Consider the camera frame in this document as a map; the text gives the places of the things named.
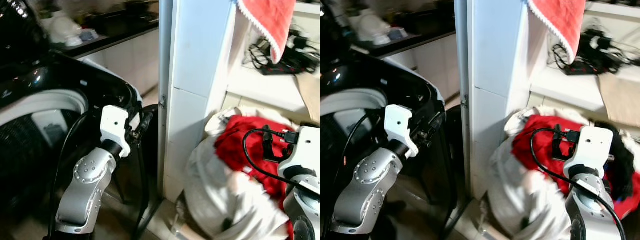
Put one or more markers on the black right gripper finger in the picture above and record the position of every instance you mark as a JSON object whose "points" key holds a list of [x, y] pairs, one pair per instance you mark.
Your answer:
{"points": [[556, 144], [266, 142]]}

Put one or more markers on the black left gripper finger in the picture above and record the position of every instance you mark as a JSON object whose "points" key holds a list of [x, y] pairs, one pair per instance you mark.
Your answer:
{"points": [[146, 121], [436, 122]]}

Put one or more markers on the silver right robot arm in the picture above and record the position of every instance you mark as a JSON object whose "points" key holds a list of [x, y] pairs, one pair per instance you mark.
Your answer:
{"points": [[305, 200], [590, 205]]}

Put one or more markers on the black top-load washing machine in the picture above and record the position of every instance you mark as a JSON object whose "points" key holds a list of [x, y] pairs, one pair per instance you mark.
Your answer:
{"points": [[30, 85], [350, 80]]}

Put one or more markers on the red garment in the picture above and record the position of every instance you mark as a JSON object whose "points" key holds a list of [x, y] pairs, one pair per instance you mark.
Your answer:
{"points": [[235, 145], [530, 145]]}

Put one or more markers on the black garment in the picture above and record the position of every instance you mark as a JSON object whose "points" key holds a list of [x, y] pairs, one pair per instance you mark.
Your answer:
{"points": [[620, 160]]}

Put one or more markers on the white ledge shelf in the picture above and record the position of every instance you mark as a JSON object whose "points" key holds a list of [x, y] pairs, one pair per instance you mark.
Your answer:
{"points": [[565, 90], [265, 87]]}

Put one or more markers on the white kitchen cabinet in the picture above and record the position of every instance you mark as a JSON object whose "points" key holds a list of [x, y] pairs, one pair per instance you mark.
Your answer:
{"points": [[135, 65], [435, 65]]}

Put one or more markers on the beige cardboard sheet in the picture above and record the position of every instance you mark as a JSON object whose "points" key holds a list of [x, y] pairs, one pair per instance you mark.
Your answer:
{"points": [[310, 95], [620, 100]]}

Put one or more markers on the black kitchen countertop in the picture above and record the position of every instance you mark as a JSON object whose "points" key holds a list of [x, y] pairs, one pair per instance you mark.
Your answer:
{"points": [[420, 42], [115, 41]]}

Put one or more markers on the white bowls stack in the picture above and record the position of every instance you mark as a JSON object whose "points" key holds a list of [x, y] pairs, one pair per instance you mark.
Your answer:
{"points": [[374, 29], [65, 30]]}

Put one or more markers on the red towel with white trim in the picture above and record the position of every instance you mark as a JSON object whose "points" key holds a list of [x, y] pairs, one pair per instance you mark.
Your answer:
{"points": [[560, 20], [267, 20]]}

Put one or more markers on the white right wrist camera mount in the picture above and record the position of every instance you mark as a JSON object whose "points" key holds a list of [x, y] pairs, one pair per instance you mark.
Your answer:
{"points": [[306, 150], [592, 150]]}

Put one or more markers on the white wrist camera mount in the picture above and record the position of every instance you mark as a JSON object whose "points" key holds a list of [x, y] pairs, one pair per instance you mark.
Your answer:
{"points": [[306, 150], [592, 150], [399, 125], [114, 125]]}

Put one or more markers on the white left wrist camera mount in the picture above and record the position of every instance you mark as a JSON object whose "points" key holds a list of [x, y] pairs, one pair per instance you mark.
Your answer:
{"points": [[399, 125], [114, 125]]}

